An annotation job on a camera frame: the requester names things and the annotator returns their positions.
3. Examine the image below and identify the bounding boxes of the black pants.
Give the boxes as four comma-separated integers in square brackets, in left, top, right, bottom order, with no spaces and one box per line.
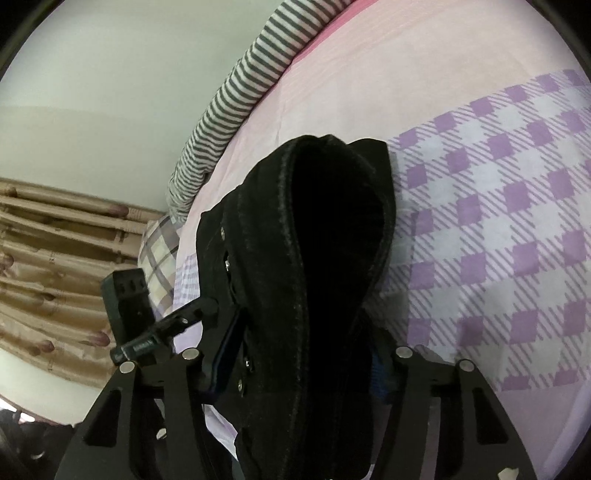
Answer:
[195,134,398,480]

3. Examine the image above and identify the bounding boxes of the plaid pillow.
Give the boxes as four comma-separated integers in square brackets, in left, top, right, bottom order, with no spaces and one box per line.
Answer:
[137,213,182,319]

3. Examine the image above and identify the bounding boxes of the pink purple checked bed sheet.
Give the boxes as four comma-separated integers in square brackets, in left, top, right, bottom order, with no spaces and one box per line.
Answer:
[171,0,591,480]

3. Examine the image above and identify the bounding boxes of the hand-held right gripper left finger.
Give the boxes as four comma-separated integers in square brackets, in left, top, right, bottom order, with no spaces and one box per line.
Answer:
[53,307,245,480]

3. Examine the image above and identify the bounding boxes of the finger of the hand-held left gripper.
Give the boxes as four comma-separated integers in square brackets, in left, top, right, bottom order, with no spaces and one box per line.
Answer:
[154,298,221,342]

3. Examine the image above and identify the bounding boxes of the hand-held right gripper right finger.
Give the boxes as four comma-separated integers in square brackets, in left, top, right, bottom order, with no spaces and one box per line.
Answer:
[367,340,539,480]

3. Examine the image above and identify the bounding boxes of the tan curtain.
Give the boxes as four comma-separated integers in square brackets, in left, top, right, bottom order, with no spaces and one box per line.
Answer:
[0,178,167,384]

